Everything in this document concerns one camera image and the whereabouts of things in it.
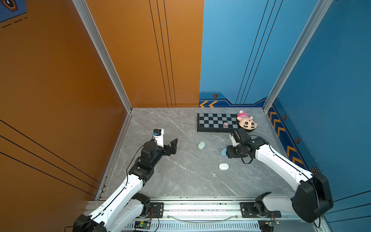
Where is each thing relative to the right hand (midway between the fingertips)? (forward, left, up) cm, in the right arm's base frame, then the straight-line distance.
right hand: (229, 152), depth 84 cm
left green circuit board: (-34, +47, -12) cm, 59 cm away
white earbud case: (-5, +2, -9) cm, 10 cm away
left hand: (+4, +34, +11) cm, 36 cm away
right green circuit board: (-33, -17, -11) cm, 39 cm away
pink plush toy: (+24, -16, -1) cm, 29 cm away
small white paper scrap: (-9, +8, -10) cm, 16 cm away
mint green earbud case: (+10, +15, -8) cm, 20 cm away
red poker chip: (+26, -3, -6) cm, 27 cm away
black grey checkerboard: (+27, +3, -5) cm, 28 cm away
